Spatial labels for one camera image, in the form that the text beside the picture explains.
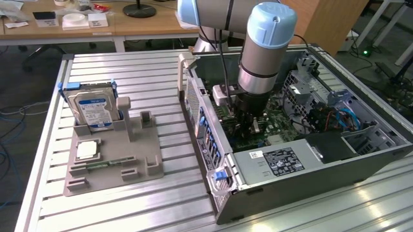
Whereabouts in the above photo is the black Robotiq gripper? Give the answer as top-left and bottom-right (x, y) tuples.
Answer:
(233, 91), (270, 126)

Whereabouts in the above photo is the green motherboard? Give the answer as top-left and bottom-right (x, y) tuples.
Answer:
(206, 86), (310, 149)

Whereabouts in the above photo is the metal disk bay cage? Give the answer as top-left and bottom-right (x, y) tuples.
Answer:
(281, 70), (328, 117)

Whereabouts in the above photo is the grey power supply unit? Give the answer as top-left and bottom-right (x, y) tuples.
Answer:
(233, 139), (325, 187)

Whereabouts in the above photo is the open grey PC case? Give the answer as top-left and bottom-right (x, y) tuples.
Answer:
(177, 43), (413, 225)

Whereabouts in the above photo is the white paper stack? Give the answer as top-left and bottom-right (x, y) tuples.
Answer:
(174, 11), (201, 29)

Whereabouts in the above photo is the wooden cabinet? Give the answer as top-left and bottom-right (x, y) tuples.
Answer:
(281, 0), (369, 57)

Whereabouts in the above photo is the wooden desk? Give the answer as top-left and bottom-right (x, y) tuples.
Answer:
(0, 0), (246, 46)

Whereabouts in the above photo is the hard disk with blue carrier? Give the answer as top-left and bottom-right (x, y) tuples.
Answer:
(58, 79), (126, 133)

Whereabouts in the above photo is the grey plastic parts rack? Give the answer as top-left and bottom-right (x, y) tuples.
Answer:
(63, 96), (166, 198)

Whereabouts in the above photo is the black round lamp base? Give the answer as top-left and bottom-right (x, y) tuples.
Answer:
(122, 0), (158, 19)

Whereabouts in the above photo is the green RAM stick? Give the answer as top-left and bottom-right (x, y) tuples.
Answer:
(73, 159), (135, 171)

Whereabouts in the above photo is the silver CPU chip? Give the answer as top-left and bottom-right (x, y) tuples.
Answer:
(77, 142), (99, 160)

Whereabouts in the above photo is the plain white labelled box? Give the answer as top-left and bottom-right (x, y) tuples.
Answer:
(87, 12), (109, 29)

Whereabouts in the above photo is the white box holding bowl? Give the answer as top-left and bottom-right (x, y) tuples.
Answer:
(62, 13), (90, 31)

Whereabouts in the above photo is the black office chair base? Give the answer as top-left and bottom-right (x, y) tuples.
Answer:
(19, 44), (67, 72)

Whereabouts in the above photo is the white box with black top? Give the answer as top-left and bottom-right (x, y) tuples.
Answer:
(32, 11), (59, 28)

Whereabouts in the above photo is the white paper slip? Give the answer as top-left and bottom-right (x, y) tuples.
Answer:
(4, 21), (30, 29)

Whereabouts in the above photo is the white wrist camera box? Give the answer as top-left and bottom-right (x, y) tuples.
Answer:
(212, 84), (242, 106)

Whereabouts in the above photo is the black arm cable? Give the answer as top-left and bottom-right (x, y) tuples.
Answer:
(197, 25), (234, 114)

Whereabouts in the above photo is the black cable behind case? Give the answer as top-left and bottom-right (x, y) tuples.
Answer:
(293, 34), (310, 49)

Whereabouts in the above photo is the blue disk wire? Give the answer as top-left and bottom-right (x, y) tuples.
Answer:
(336, 108), (363, 131)

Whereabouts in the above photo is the white table frame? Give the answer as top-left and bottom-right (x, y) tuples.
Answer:
(355, 0), (413, 66)

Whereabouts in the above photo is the white floor cable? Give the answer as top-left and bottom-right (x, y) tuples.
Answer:
(0, 101), (52, 116)

